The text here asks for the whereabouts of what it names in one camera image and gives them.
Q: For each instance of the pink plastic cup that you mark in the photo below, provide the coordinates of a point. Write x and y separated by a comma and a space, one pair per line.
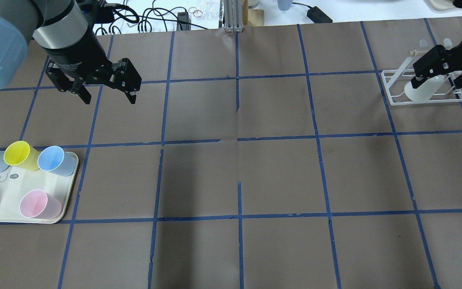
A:
39, 204

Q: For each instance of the cream plastic tray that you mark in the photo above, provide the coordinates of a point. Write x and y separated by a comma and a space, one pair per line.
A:
16, 182

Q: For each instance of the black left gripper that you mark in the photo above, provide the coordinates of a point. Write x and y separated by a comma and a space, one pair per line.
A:
79, 53

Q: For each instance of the black power adapter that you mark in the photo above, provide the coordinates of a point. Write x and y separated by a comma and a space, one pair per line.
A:
316, 15

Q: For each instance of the white dish rack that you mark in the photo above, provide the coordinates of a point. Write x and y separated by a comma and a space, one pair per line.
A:
394, 82

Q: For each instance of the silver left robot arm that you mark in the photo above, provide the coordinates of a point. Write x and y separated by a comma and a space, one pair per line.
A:
64, 29

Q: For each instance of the yellow plastic cup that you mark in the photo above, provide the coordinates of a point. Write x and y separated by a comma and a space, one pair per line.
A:
22, 155

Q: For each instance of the light blue cup middle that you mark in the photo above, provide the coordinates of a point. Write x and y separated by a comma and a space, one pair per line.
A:
57, 161

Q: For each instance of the white ikea cup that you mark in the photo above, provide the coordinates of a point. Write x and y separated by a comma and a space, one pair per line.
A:
425, 91

